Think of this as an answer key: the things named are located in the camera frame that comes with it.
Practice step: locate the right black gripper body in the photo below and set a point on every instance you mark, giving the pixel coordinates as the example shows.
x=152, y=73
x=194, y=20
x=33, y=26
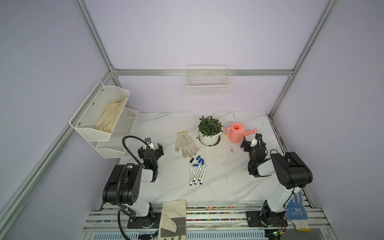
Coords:
x=247, y=144

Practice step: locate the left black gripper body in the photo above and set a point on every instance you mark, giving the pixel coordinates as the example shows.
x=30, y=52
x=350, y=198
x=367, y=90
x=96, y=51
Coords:
x=142, y=153

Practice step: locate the white marker pen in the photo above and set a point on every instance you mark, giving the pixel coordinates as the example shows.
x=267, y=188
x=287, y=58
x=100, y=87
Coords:
x=203, y=174
x=197, y=174
x=191, y=175
x=200, y=173

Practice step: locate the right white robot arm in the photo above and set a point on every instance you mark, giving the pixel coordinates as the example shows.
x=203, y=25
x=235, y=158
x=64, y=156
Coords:
x=291, y=172

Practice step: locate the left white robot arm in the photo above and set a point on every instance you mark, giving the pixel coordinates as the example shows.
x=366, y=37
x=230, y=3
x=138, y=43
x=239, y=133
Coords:
x=123, y=188

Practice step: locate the pink watering can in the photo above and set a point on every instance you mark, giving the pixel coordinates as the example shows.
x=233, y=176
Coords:
x=237, y=131

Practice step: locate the white knit work glove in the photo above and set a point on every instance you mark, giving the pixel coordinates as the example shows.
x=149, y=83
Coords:
x=186, y=145

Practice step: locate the green potted plant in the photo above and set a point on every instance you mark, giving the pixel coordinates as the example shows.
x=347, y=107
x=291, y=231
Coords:
x=209, y=130

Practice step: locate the white two-tier mesh rack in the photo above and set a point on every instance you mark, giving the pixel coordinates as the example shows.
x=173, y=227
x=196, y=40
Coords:
x=109, y=146

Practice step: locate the beige glove in rack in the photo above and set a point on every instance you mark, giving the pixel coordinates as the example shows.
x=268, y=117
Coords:
x=110, y=115

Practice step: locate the blue dotted work glove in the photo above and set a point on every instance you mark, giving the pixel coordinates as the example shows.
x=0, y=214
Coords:
x=297, y=214

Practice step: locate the beige canvas glove front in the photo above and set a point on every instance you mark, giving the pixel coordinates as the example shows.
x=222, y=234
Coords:
x=173, y=221

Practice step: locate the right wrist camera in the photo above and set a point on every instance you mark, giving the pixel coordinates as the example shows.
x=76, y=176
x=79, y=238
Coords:
x=256, y=140

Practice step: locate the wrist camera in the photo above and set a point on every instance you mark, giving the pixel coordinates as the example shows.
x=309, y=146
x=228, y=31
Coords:
x=149, y=143
x=256, y=140

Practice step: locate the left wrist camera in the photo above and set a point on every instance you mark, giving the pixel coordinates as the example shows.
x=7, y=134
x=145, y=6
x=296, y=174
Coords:
x=149, y=143

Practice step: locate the aluminium frame rails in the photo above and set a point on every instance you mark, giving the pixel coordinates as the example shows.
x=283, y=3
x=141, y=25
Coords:
x=20, y=200

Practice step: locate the white wire wall basket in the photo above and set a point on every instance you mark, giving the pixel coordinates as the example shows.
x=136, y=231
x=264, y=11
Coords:
x=208, y=81

